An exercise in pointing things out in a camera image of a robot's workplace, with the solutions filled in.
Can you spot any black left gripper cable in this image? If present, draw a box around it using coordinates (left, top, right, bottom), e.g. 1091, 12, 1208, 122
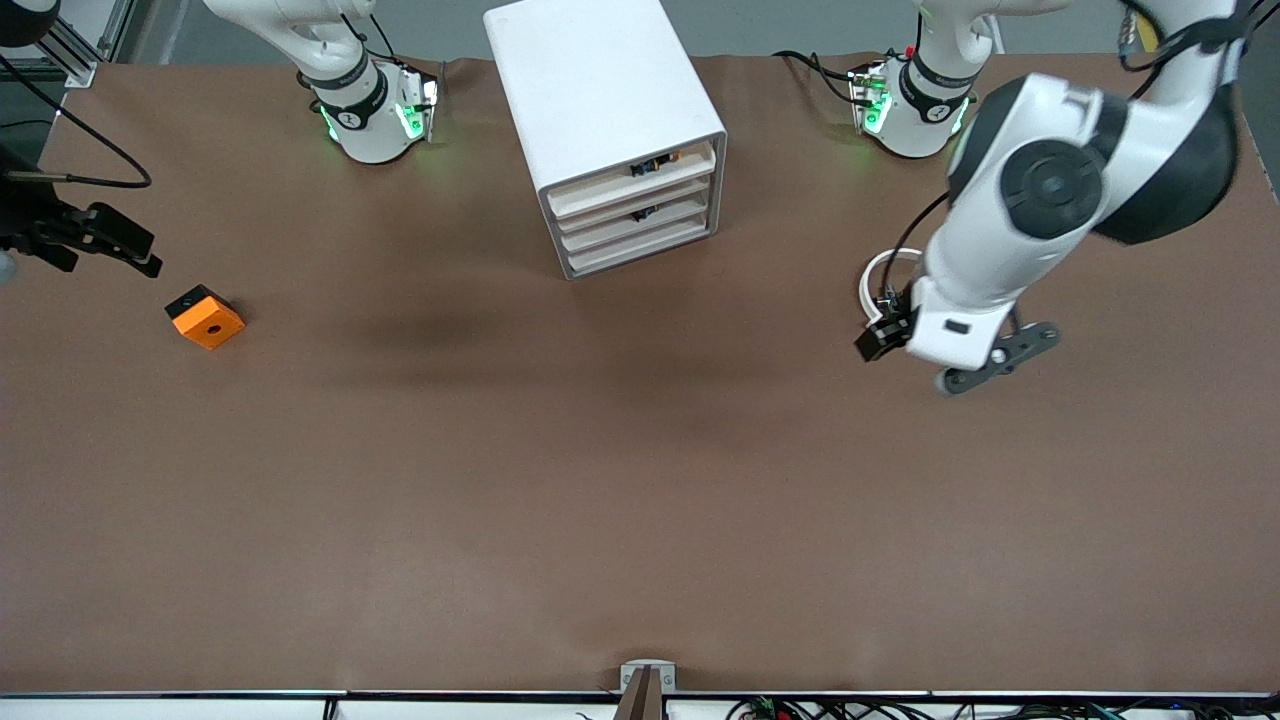
888, 190, 951, 301

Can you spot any white drawer cabinet frame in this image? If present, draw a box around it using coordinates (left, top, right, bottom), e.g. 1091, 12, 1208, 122
484, 0, 729, 282

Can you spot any brown table mat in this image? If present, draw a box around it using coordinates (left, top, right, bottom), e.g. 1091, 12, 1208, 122
0, 52, 1280, 696

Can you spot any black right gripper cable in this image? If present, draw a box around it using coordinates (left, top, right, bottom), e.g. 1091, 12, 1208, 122
0, 55, 154, 191

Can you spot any orange and black block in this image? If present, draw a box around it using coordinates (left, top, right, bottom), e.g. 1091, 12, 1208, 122
164, 283, 247, 352

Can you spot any grey metal bracket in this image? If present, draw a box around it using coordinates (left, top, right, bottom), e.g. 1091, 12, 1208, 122
612, 660, 679, 720

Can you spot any black arm base cable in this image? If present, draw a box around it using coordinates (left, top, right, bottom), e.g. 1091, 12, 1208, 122
772, 48, 863, 109

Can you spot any white looped cable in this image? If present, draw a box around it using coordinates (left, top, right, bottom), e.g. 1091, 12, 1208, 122
858, 247, 929, 313

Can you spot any white table edge rail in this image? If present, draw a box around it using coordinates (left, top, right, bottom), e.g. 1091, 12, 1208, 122
0, 690, 1280, 720

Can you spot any black cable bundle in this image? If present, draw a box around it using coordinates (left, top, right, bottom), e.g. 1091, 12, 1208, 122
728, 697, 1280, 720

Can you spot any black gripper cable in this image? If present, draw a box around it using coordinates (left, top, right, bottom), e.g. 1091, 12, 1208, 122
0, 55, 154, 191
888, 190, 951, 301

